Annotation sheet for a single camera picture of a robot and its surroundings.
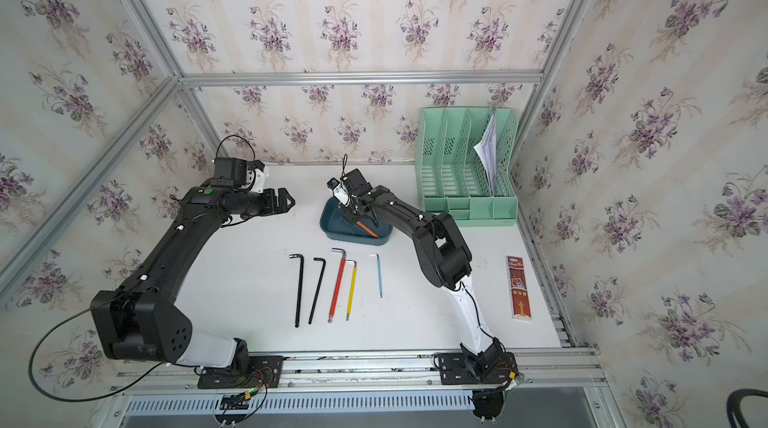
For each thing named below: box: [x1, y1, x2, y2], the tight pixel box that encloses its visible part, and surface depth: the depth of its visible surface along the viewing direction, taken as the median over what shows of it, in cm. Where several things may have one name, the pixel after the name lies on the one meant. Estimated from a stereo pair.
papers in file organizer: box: [473, 110, 497, 196], surface depth 92 cm
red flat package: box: [507, 256, 532, 318], surface depth 88 cm
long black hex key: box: [289, 253, 305, 328], surface depth 90 cm
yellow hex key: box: [346, 260, 357, 321], surface depth 88 cm
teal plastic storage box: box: [319, 196, 393, 245], surface depth 100 cm
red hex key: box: [327, 248, 347, 323], surface depth 90 cm
